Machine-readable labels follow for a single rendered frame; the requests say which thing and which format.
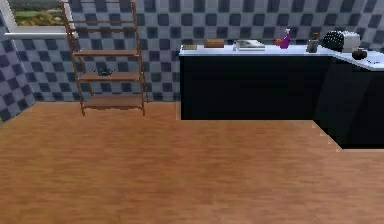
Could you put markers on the flat brown mat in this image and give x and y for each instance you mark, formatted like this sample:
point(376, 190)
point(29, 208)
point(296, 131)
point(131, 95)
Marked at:
point(189, 47)

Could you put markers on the black kitchen counter white top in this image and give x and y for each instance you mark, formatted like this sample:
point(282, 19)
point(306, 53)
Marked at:
point(253, 86)

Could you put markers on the brown wooden box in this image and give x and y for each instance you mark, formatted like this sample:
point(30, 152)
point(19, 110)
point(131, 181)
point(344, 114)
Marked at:
point(214, 43)

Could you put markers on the brown wooden ladder shelf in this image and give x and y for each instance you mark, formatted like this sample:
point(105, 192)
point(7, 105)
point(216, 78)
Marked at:
point(106, 76)

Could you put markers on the small black dish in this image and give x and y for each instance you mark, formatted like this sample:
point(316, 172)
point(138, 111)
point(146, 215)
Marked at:
point(104, 71)

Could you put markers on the small red tomato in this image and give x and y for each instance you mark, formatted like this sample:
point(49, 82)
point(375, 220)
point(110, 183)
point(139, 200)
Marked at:
point(277, 42)

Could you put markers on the purple spray bottle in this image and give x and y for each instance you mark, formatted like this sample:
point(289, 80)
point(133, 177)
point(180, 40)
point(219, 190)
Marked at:
point(285, 40)

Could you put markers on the black and white toaster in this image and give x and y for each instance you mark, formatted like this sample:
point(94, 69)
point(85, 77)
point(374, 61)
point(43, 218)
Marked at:
point(340, 41)

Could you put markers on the small black round pot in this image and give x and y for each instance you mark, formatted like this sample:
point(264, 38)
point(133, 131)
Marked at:
point(359, 54)

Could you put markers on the white framed window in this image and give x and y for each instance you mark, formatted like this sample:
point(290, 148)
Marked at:
point(36, 16)

